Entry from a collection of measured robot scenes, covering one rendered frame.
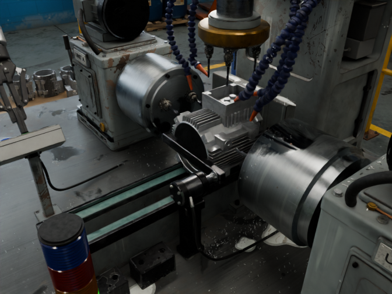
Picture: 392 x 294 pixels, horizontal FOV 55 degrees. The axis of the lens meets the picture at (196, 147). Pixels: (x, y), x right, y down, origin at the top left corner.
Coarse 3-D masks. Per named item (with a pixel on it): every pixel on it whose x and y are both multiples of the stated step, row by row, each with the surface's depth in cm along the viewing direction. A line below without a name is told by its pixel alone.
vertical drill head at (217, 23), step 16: (224, 0) 88; (240, 0) 87; (208, 16) 92; (224, 16) 90; (240, 16) 89; (256, 16) 91; (208, 32) 89; (224, 32) 87; (240, 32) 87; (256, 32) 88; (208, 48) 97; (224, 48) 91; (240, 48) 89; (256, 48) 96; (208, 64) 100
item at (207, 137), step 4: (180, 116) 104; (256, 116) 105; (260, 116) 106; (176, 120) 105; (180, 120) 104; (256, 120) 105; (260, 120) 105; (176, 124) 106; (208, 132) 96; (204, 136) 96; (208, 136) 96; (212, 136) 97; (204, 140) 97; (208, 140) 96; (212, 140) 96; (176, 156) 112; (180, 160) 111
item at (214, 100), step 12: (204, 96) 104; (216, 96) 108; (228, 96) 109; (252, 96) 103; (216, 108) 102; (228, 108) 99; (240, 108) 102; (252, 108) 105; (228, 120) 101; (240, 120) 104
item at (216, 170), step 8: (168, 136) 107; (168, 144) 108; (176, 144) 104; (184, 144) 103; (184, 152) 102; (192, 152) 100; (192, 160) 100; (200, 160) 97; (208, 160) 97; (200, 168) 98; (208, 168) 95; (216, 168) 94; (216, 176) 93; (224, 176) 93
